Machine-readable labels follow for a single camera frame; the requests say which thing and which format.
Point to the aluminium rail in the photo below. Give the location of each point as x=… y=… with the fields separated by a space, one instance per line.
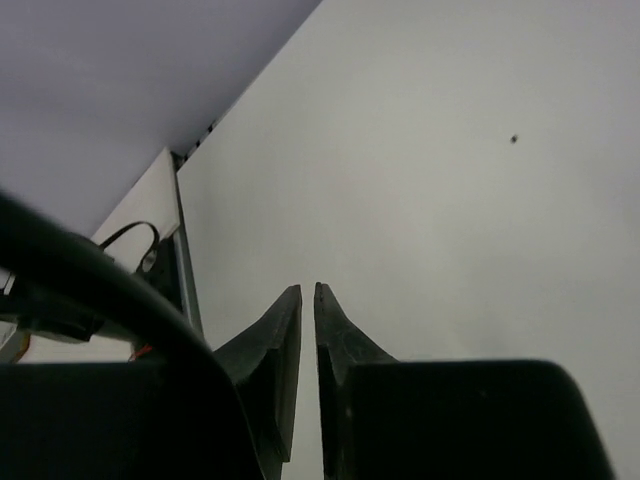
x=190 y=304

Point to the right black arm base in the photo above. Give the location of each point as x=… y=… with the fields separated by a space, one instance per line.
x=39 y=312

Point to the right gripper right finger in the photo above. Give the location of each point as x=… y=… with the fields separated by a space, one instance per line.
x=340 y=347

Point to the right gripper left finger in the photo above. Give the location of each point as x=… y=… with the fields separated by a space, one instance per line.
x=262 y=362

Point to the black over-ear headphones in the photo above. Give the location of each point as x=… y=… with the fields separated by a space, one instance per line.
x=42 y=253

